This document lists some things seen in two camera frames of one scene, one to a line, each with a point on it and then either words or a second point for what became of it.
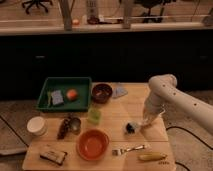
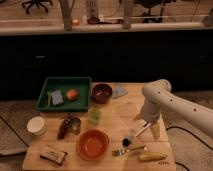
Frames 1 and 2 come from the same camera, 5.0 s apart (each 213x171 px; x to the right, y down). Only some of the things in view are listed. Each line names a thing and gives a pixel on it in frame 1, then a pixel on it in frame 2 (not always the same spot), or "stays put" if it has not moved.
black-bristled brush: x=130 y=127 to x=128 y=140
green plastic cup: x=94 y=115 stays put
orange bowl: x=92 y=144 stays put
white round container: x=37 y=126 stays put
